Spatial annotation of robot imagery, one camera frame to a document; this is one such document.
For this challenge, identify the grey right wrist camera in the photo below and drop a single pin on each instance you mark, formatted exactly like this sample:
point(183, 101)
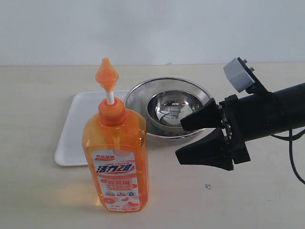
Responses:
point(238, 75)

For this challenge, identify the white rectangular plastic tray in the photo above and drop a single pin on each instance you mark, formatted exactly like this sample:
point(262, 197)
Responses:
point(69, 151)

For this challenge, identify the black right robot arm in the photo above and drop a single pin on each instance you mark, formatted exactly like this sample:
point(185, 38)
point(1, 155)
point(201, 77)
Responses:
point(238, 120)

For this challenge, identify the orange soap pump bottle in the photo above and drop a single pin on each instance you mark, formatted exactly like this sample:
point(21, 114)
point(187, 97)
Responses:
point(114, 143)

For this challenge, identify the small shiny steel bowl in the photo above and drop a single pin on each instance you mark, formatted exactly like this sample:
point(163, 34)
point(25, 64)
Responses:
point(167, 108)

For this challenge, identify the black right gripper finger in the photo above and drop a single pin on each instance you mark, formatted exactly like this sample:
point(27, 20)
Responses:
point(208, 151)
point(210, 116)

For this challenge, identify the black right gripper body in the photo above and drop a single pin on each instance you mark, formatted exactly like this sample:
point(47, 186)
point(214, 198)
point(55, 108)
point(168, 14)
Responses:
point(235, 139)

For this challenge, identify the large steel mesh colander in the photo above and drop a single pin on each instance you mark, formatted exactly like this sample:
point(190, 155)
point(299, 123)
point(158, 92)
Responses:
point(138, 97)

